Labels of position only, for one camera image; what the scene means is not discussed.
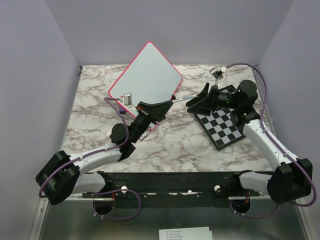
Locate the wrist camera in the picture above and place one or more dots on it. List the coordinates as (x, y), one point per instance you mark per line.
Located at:
(126, 99)
(218, 73)

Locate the white blue whiteboard marker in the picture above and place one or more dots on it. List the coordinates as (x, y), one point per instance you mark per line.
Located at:
(186, 98)

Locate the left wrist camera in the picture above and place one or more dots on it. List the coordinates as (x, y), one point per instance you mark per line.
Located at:
(126, 99)

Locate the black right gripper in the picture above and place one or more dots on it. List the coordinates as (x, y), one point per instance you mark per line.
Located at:
(203, 104)

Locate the pink framed whiteboard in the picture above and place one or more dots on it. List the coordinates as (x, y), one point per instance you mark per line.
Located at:
(149, 78)

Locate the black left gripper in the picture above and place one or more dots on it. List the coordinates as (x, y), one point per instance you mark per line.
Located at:
(155, 113)

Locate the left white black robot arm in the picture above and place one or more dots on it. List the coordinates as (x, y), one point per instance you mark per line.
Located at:
(60, 177)

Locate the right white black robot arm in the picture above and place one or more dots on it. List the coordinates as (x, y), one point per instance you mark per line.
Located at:
(291, 175)

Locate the black white chessboard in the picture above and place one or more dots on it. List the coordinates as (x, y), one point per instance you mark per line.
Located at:
(219, 128)

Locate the purple toy microphone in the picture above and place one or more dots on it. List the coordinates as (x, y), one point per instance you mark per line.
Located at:
(122, 110)

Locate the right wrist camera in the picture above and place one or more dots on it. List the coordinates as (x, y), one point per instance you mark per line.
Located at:
(218, 73)

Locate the white instruction paper sheet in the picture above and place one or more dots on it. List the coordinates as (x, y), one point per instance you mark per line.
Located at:
(191, 233)

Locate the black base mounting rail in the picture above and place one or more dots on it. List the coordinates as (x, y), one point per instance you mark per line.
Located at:
(174, 189)

